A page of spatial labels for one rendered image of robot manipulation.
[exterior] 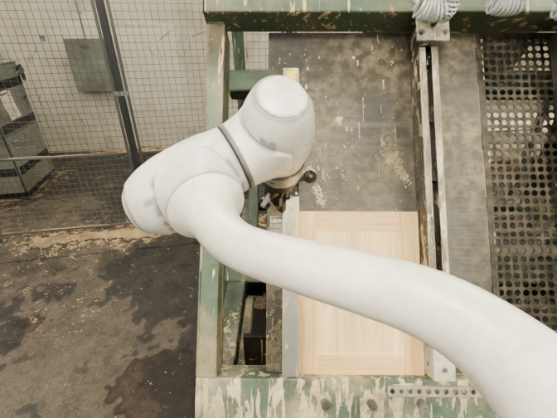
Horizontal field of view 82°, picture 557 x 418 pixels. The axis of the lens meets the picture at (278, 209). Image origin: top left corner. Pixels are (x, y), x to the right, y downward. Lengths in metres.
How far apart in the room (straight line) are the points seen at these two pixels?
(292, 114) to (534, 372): 0.33
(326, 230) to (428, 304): 0.75
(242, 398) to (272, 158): 0.78
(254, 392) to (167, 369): 1.25
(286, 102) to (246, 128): 0.07
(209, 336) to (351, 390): 0.43
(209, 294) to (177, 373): 1.26
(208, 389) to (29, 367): 1.71
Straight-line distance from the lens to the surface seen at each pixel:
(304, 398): 1.07
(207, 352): 1.04
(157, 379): 2.24
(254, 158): 0.44
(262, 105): 0.42
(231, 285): 1.48
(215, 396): 1.08
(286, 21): 1.21
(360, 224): 1.04
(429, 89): 1.19
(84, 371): 2.44
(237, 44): 1.69
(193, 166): 0.41
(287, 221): 0.99
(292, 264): 0.31
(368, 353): 1.09
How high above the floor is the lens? 1.79
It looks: 29 degrees down
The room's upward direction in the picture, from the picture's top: straight up
